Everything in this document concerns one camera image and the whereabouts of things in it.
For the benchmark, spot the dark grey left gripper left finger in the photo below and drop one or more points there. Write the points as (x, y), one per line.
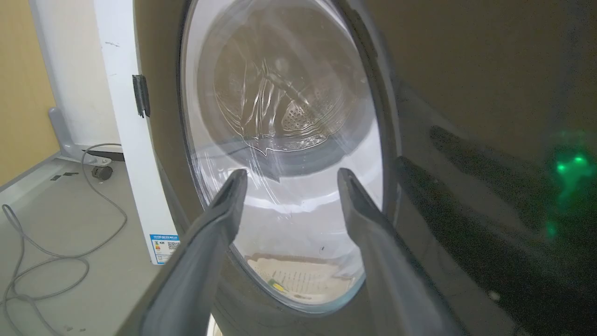
(200, 261)

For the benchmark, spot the black door latch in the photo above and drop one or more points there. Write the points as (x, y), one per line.
(141, 95)

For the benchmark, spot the dark front-load washing machine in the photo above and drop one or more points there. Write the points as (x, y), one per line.
(419, 140)

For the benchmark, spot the white panel board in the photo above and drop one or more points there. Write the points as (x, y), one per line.
(77, 70)

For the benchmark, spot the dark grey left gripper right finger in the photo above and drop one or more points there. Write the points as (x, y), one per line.
(382, 261)

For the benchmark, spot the blue energy label sticker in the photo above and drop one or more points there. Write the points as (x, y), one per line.
(164, 248)

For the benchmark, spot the grey wheeled stand base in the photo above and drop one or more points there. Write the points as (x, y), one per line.
(79, 144)

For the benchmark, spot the white washing machine body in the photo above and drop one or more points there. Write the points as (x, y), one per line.
(128, 140)

